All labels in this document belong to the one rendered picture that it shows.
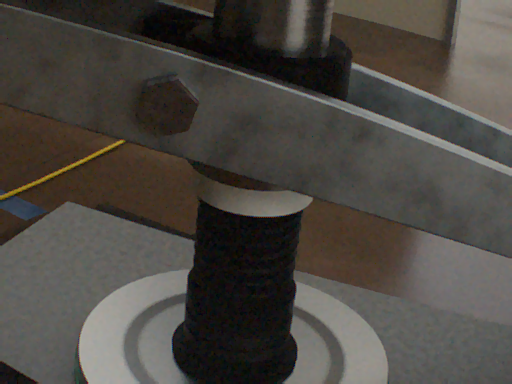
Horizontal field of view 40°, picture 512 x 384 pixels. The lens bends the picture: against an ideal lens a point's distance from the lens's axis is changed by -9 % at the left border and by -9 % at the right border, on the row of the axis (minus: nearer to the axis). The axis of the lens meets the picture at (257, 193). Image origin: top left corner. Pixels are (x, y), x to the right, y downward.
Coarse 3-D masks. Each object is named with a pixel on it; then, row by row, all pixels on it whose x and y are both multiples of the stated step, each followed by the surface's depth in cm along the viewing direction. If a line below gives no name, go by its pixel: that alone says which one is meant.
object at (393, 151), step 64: (0, 0) 32; (64, 0) 42; (128, 0) 43; (0, 64) 33; (64, 64) 33; (128, 64) 34; (192, 64) 34; (128, 128) 35; (192, 128) 36; (256, 128) 36; (320, 128) 37; (384, 128) 37; (448, 128) 50; (320, 192) 38; (384, 192) 39; (448, 192) 39
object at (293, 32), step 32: (224, 0) 38; (256, 0) 36; (288, 0) 36; (320, 0) 37; (160, 32) 43; (192, 32) 41; (224, 32) 38; (256, 32) 37; (288, 32) 37; (320, 32) 38; (256, 64) 36; (288, 64) 37; (320, 64) 38
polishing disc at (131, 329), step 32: (128, 288) 55; (160, 288) 55; (96, 320) 51; (128, 320) 51; (160, 320) 52; (320, 320) 54; (352, 320) 54; (96, 352) 47; (128, 352) 48; (160, 352) 48; (320, 352) 50; (352, 352) 51; (384, 352) 51
